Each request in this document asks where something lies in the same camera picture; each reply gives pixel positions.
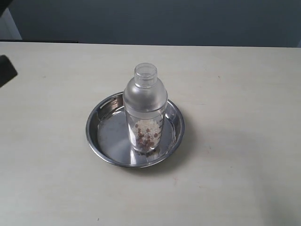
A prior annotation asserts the clear plastic shaker bottle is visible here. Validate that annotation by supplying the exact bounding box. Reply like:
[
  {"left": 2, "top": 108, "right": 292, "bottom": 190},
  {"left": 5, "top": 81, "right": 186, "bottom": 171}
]
[{"left": 123, "top": 63, "right": 168, "bottom": 153}]

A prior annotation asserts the round stainless steel tray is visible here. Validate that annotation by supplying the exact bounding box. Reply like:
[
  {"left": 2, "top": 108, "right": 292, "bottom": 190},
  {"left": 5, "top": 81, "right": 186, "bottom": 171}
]
[{"left": 86, "top": 92, "right": 185, "bottom": 168}]

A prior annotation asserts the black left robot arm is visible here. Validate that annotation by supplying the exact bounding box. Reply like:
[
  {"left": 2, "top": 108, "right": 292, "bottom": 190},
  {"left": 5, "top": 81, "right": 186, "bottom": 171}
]
[{"left": 0, "top": 55, "right": 18, "bottom": 87}]

